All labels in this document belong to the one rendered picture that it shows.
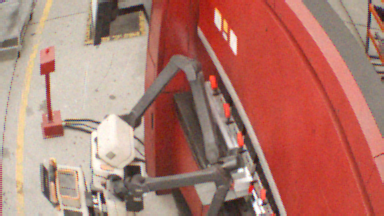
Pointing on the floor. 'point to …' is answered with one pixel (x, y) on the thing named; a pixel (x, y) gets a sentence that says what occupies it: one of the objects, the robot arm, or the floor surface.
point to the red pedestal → (51, 126)
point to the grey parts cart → (14, 20)
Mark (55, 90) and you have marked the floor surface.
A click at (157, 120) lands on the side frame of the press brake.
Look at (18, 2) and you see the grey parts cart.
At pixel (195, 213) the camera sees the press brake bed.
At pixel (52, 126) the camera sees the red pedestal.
